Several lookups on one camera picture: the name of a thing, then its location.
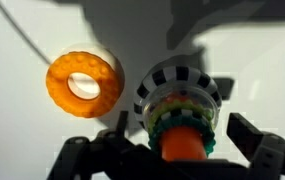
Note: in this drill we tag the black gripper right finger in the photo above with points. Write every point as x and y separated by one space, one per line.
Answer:
264 150

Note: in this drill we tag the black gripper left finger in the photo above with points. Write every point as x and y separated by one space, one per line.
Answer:
110 152

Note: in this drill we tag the ring stacking stand orange post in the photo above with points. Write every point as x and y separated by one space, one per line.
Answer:
179 107

